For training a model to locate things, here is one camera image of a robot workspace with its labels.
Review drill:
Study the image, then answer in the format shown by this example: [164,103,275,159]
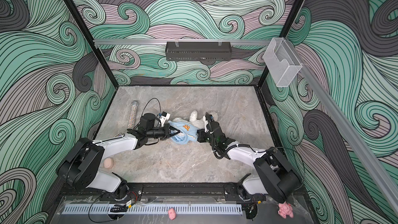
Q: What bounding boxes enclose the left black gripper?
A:
[146,124,180,140]

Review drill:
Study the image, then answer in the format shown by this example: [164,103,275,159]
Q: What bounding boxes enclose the light blue teddy hoodie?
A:
[169,121,199,145]

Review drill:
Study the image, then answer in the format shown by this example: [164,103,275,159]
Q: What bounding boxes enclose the white teddy bear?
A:
[173,111,205,129]

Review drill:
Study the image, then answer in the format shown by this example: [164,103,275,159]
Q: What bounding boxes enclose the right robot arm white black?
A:
[198,118,303,203]

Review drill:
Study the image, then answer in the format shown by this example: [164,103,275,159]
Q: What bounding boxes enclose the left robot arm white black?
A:
[56,113,180,201]

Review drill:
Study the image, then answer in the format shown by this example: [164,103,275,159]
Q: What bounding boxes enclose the clear tube with beads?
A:
[127,101,139,129]

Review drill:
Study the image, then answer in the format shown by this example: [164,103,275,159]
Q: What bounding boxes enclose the small peach pink ball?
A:
[103,157,114,170]

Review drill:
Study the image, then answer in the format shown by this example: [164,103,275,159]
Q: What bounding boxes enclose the small pink toy piece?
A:
[168,208,177,220]

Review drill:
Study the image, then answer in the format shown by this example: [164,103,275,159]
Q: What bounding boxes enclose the pink plush toy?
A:
[278,202,294,219]

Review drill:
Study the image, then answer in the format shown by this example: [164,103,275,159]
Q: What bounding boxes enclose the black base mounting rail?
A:
[60,181,308,202]

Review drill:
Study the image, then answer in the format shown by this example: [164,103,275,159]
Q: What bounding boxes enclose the black wall-mounted tray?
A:
[165,42,232,61]

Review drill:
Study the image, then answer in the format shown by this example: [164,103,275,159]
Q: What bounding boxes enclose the clear acrylic wall holder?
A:
[263,37,302,88]

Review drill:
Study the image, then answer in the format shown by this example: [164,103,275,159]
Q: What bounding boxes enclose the aluminium rail back wall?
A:
[93,38,271,46]

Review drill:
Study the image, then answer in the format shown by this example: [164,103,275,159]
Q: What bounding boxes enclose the aluminium rail wall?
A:
[93,38,271,46]
[285,39,398,213]

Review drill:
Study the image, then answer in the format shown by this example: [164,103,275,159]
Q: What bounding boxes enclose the white slotted cable duct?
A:
[61,203,243,215]

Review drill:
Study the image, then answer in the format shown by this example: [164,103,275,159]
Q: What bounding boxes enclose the aluminium rail right wall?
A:
[285,39,398,213]

